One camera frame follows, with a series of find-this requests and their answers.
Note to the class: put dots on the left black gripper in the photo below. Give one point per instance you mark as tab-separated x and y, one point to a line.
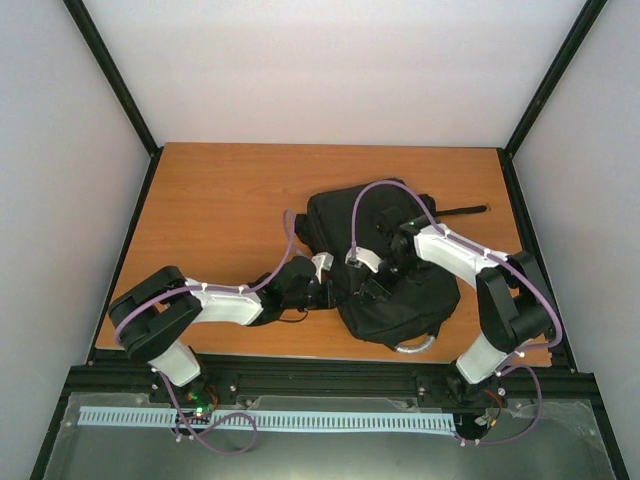
328	301

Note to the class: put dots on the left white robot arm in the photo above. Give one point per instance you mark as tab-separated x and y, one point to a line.
150	318

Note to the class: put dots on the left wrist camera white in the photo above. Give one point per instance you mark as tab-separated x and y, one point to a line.
322	262

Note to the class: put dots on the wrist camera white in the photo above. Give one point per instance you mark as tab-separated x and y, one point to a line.
322	262
359	257

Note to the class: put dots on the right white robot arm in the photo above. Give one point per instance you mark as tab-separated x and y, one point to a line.
514	303

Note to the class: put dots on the black student bag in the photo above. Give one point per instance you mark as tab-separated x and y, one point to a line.
408	324

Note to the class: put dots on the right black frame post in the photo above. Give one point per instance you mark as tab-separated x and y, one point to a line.
563	58

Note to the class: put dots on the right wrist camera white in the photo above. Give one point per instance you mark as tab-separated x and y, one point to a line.
359	257

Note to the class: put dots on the black aluminium rail base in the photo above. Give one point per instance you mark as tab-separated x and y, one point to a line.
235	377

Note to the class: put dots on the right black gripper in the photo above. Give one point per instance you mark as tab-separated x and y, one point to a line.
376	287

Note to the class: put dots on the light blue cable duct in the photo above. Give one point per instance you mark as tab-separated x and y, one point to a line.
271	421

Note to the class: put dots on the black frame post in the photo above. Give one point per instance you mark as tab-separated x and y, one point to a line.
563	58
92	37

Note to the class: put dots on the left black frame post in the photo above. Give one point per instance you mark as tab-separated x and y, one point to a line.
92	37

